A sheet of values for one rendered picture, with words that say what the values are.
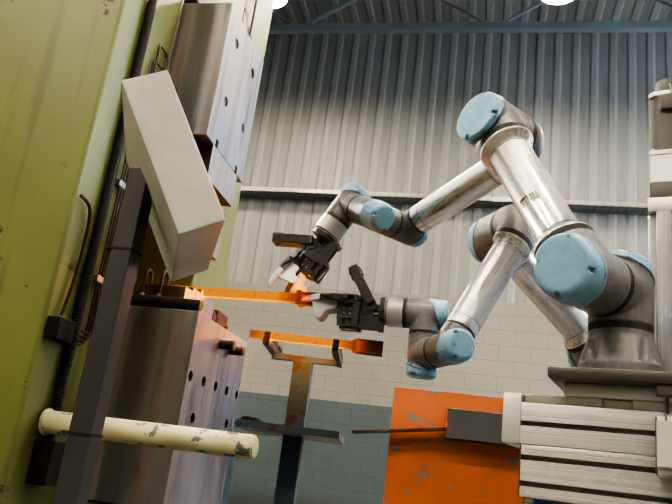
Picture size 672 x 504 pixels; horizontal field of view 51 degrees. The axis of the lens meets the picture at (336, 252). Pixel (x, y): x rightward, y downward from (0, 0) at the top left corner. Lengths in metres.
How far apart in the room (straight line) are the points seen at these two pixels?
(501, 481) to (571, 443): 3.83
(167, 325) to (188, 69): 0.69
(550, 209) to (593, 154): 9.00
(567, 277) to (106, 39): 1.13
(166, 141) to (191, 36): 0.85
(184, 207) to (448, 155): 9.19
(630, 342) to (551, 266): 0.20
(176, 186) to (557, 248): 0.66
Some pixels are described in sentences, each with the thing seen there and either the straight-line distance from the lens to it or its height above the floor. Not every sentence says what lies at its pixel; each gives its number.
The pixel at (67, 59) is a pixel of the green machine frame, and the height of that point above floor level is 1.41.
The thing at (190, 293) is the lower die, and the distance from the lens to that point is 1.80.
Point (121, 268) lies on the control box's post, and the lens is 1.29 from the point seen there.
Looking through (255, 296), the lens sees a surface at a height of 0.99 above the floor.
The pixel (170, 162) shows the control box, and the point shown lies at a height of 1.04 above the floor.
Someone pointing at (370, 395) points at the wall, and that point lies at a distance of 9.38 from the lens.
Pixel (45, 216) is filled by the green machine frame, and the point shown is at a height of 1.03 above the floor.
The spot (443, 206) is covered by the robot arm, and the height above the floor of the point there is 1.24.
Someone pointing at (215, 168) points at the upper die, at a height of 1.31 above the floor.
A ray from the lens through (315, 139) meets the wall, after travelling 10.66.
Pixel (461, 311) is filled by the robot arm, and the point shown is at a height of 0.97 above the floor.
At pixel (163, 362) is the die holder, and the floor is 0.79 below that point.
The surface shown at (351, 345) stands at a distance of 2.16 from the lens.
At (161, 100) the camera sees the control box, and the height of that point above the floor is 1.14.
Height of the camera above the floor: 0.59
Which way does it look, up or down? 17 degrees up
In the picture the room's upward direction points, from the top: 7 degrees clockwise
